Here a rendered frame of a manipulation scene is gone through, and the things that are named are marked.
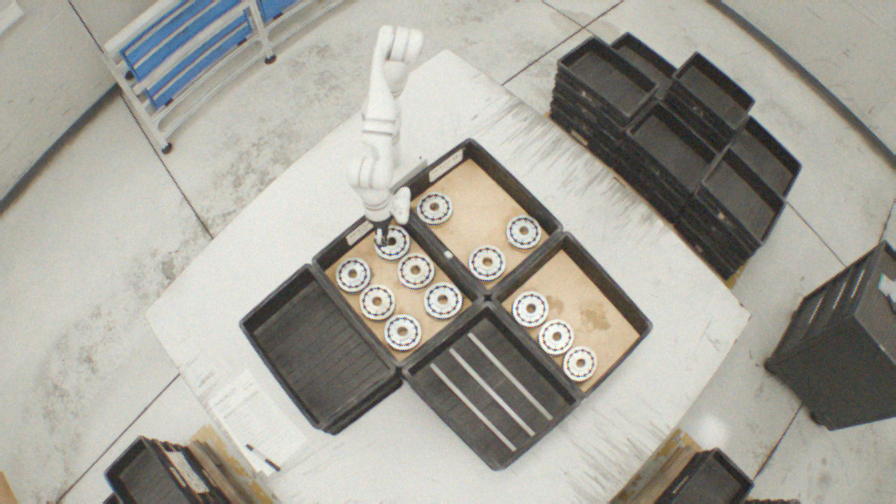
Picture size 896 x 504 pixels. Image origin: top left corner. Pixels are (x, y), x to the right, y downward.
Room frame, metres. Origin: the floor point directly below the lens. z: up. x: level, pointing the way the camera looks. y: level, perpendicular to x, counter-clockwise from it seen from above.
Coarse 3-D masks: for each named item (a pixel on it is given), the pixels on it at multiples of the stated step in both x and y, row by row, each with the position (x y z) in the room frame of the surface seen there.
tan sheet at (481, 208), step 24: (456, 168) 0.95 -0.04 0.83; (480, 168) 0.95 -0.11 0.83; (456, 192) 0.87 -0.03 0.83; (480, 192) 0.86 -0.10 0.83; (504, 192) 0.86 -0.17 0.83; (456, 216) 0.79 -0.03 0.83; (480, 216) 0.78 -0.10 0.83; (504, 216) 0.78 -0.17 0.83; (456, 240) 0.71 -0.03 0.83; (480, 240) 0.71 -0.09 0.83; (504, 240) 0.71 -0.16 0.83
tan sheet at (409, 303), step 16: (368, 240) 0.73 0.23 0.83; (352, 256) 0.68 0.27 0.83; (368, 256) 0.68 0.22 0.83; (384, 272) 0.63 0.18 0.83; (416, 272) 0.63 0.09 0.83; (400, 288) 0.58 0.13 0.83; (352, 304) 0.54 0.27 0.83; (400, 304) 0.53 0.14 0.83; (416, 304) 0.53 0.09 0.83; (464, 304) 0.53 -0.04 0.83; (368, 320) 0.49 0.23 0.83; (432, 320) 0.48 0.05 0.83; (400, 352) 0.39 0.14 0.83
